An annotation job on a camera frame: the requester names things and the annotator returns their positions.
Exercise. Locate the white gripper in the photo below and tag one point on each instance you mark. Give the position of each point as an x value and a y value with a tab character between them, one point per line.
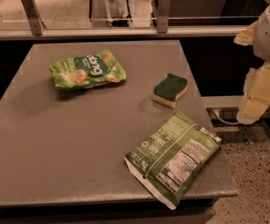
256	94

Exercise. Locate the right metal rail bracket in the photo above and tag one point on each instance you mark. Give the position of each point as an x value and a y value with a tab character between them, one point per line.
163	16

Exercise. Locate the glass barrier panel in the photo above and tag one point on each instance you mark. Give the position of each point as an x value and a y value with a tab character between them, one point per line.
86	14

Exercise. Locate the green rice chip bag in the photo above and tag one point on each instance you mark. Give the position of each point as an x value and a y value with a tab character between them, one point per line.
87	72

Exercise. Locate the left metal rail bracket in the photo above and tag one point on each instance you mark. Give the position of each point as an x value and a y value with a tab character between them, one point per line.
33	17

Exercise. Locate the green and yellow sponge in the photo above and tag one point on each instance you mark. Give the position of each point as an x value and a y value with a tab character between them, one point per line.
169	90

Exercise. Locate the green jalapeno chip bag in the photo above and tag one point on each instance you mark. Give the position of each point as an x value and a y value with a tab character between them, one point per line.
171	158

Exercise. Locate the metal rail bracket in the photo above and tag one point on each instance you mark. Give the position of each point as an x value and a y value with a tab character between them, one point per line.
33	17
163	16

